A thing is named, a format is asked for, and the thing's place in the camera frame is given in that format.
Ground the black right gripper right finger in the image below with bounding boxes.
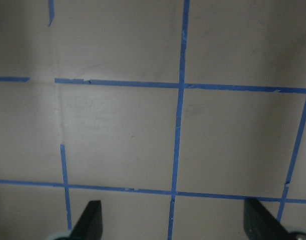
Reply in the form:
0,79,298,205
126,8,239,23
243,198,290,240

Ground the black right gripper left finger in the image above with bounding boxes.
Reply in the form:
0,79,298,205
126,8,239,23
70,200,103,240

